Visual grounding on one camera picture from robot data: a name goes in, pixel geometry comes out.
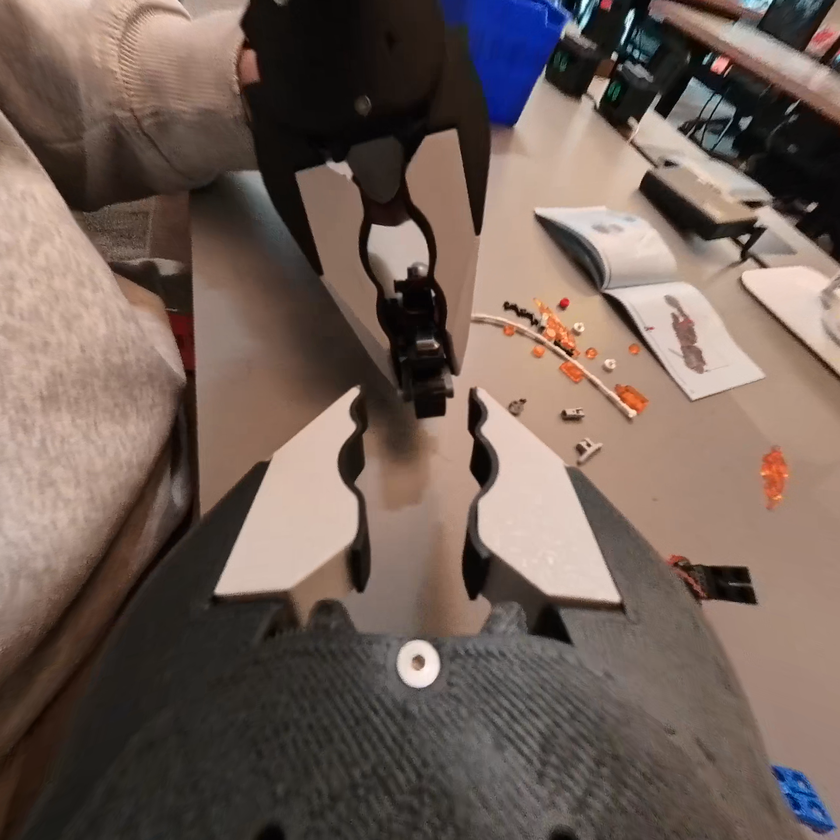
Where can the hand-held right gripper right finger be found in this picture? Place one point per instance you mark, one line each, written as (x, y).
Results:
(544, 531)

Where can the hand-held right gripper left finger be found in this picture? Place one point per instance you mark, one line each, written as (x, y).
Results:
(289, 531)

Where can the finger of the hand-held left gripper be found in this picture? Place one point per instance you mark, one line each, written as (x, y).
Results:
(453, 229)
(341, 249)

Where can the black lego motorcycle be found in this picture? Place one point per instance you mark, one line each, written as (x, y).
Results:
(420, 341)

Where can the black lego tire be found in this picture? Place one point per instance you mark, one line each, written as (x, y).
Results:
(433, 397)

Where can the blue plastic bin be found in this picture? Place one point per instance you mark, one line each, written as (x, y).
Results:
(512, 59)

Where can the instruction booklet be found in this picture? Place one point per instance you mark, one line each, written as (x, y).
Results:
(630, 249)

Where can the person's left forearm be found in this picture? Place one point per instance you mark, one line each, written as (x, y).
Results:
(131, 98)

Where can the grey lego wing piece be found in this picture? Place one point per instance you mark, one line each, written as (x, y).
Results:
(589, 449)

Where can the grey lego connector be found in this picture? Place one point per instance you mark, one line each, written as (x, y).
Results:
(573, 413)

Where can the dark grey small lego piece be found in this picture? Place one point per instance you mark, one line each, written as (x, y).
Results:
(518, 407)

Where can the orange lego flame piece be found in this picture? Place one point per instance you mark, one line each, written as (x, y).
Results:
(558, 331)

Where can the orange lego wedge plates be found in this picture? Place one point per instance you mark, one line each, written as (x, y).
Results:
(631, 398)

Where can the orange rectangular lego tile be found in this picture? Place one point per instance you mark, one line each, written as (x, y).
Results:
(572, 372)

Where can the long orange lego flame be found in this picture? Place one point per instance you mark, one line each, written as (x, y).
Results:
(774, 474)

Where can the person's left hand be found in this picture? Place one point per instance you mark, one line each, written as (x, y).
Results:
(248, 69)

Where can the orange flame minifigure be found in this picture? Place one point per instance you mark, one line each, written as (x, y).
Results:
(722, 581)

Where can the black charging case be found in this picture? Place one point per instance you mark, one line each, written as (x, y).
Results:
(571, 65)
(627, 95)

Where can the black power bank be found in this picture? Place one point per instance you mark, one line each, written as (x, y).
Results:
(695, 203)

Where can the person's grey sweater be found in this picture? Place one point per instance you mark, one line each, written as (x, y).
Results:
(79, 394)

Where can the grey flat pouch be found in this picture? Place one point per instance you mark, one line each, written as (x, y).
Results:
(722, 177)

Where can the white laptop stand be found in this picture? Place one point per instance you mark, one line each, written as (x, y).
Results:
(787, 295)

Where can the wooden desk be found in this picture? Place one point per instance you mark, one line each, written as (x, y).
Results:
(754, 46)

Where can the red blue minifigure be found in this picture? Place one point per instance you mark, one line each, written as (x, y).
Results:
(800, 797)

